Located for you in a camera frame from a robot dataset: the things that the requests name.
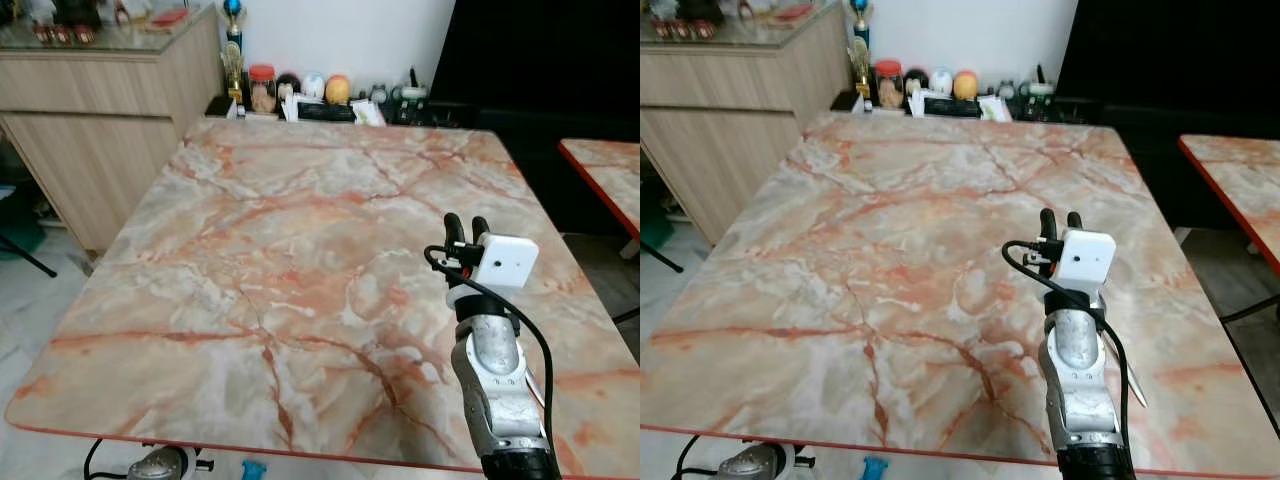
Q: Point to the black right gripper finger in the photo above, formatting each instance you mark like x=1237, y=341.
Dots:
x=1048, y=223
x=480, y=228
x=1074, y=221
x=454, y=228

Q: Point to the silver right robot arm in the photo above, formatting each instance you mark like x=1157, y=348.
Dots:
x=1078, y=370
x=490, y=370

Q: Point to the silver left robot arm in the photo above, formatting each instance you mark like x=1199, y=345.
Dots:
x=755, y=465
x=165, y=465

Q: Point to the white paper card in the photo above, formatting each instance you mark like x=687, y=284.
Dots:
x=367, y=112
x=996, y=108

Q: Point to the green and white small container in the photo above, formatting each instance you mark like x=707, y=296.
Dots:
x=1041, y=90
x=414, y=95

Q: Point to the marble table with red edge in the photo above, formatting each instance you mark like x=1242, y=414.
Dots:
x=1240, y=190
x=610, y=175

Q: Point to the flat black tray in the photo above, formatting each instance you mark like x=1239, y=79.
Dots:
x=325, y=111
x=950, y=106

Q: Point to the orange round figurine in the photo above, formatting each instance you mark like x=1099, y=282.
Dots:
x=965, y=85
x=338, y=90

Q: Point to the black chair leg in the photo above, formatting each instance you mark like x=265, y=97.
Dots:
x=626, y=315
x=1250, y=308

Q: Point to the teal bin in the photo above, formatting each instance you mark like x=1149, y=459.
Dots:
x=18, y=225
x=654, y=225

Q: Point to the white round figurine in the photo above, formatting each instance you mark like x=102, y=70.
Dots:
x=313, y=86
x=941, y=81

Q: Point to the large black screen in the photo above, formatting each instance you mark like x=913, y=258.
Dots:
x=1170, y=60
x=540, y=55

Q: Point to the black stand leg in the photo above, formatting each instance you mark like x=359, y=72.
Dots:
x=30, y=258
x=662, y=257

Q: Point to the dark round figurine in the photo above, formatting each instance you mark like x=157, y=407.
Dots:
x=916, y=82
x=288, y=87

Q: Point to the jar with red lid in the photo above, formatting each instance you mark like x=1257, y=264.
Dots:
x=889, y=86
x=262, y=90

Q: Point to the blue and gold trophy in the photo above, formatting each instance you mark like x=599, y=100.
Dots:
x=861, y=48
x=233, y=50

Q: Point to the light wooden cabinet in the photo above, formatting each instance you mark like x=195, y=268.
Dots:
x=730, y=120
x=95, y=130

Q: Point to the small blue plastic part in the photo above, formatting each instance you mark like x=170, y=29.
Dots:
x=255, y=470
x=876, y=469

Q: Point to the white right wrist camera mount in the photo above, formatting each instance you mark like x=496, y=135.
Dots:
x=1085, y=258
x=505, y=262

